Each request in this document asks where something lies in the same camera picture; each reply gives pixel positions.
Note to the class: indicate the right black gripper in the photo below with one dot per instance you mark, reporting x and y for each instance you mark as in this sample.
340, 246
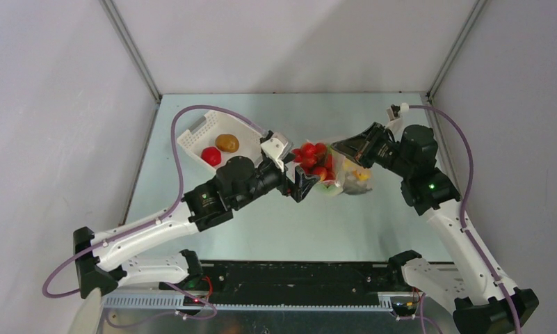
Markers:
368, 147

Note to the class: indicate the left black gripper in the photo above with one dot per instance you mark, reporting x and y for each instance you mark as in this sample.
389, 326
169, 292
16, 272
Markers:
302, 184

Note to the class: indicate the yellow toy lemon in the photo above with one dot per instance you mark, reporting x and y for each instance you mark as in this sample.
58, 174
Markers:
362, 174

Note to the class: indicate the clear zip top bag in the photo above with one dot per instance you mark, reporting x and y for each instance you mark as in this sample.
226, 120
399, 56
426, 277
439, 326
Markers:
340, 179

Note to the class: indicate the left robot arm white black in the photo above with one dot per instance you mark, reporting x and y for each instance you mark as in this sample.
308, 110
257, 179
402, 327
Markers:
111, 259

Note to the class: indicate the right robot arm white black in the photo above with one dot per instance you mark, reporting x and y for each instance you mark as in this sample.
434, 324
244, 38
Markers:
485, 299

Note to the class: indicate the brown toy potato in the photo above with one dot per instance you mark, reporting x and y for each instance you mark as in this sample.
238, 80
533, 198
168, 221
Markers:
227, 143

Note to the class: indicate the red toy apple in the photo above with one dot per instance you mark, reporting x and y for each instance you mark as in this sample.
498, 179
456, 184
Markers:
212, 156

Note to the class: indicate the white perforated plastic basket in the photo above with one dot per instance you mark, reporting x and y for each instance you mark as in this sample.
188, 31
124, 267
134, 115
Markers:
203, 133

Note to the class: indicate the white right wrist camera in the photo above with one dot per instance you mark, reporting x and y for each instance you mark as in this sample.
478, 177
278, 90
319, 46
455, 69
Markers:
395, 114

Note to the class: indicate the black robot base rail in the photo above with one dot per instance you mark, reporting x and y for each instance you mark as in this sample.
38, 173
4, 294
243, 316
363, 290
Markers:
298, 283

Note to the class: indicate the grey slotted cable duct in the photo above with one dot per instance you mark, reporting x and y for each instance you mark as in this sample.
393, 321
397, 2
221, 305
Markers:
178, 302

